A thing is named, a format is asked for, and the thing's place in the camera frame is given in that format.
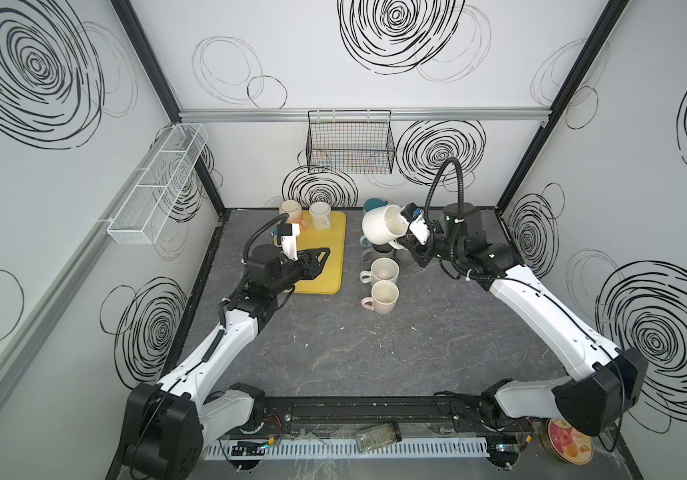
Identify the beige speckled mug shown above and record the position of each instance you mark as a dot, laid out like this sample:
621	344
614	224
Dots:
382	269

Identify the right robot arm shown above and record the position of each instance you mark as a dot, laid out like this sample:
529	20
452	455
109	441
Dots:
603	381

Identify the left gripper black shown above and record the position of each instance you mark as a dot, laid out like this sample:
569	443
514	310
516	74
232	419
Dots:
302	264

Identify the white wire wall shelf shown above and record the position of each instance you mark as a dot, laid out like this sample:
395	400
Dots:
173	157

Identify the pink mug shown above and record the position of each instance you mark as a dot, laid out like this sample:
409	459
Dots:
384	296

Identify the grey tall mug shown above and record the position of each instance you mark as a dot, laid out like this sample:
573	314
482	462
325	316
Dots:
376	252

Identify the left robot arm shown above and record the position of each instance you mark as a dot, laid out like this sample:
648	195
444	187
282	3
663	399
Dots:
168	424

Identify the teal lidded white mug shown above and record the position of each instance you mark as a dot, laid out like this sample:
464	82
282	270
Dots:
374	203

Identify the pink orange round tin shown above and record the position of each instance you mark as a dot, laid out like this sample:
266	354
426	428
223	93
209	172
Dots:
566	443

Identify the beige mug back left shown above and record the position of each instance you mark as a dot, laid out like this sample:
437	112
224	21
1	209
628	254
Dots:
295	213

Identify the cream mug with handle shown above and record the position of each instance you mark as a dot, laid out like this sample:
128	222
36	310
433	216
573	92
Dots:
385	225

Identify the clear plastic packet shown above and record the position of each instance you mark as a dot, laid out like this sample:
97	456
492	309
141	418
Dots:
378	436

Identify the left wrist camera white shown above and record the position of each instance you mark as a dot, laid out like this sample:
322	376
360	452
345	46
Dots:
287	235

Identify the white slotted cable duct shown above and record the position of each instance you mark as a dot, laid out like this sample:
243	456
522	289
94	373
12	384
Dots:
336	449

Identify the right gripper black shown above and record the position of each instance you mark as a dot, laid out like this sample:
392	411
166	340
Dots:
412	241

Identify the black wire wall basket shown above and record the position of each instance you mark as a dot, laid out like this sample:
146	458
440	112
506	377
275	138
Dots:
350	141

